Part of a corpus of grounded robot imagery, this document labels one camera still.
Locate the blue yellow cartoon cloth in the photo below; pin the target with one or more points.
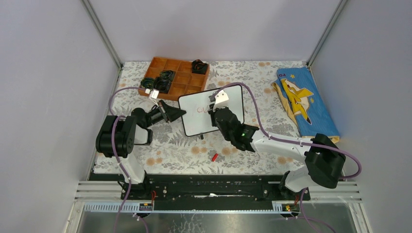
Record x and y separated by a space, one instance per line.
301 100

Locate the black tape roll top right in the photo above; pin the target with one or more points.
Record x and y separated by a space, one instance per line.
199 67

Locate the red marker cap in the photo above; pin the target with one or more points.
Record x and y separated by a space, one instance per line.
214 157

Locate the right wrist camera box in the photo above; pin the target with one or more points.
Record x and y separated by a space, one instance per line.
220 100

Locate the right aluminium frame post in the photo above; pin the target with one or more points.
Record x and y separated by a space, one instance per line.
330 25

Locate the orange compartment tray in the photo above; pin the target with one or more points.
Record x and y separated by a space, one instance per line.
184 82

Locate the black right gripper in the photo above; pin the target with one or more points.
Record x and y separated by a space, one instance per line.
212 112

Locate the black tape roll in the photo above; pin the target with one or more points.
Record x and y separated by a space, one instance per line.
167 75
162 84
199 67
147 83

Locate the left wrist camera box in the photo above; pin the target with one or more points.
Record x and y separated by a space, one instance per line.
152 94

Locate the aluminium frame post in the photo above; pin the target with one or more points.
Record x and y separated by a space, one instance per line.
330 25
101 32

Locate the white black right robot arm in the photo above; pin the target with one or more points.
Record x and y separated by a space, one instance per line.
322 163

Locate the black tape roll lower middle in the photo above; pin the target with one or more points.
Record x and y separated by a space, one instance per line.
162 84

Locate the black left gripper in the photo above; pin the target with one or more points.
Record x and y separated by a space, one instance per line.
168 113

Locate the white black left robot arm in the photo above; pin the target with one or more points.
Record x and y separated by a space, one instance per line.
119 134

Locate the black tape roll upper middle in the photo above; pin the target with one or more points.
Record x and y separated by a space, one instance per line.
167 75

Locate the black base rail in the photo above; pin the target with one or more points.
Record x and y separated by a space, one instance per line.
200 193

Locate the left aluminium frame post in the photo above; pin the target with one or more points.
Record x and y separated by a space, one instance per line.
101 32

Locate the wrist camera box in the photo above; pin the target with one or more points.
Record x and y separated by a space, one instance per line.
152 94
220 100

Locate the black tape roll left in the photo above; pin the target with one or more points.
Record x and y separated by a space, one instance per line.
147 83

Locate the small black-framed whiteboard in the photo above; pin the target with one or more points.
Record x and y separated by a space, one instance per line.
197 120

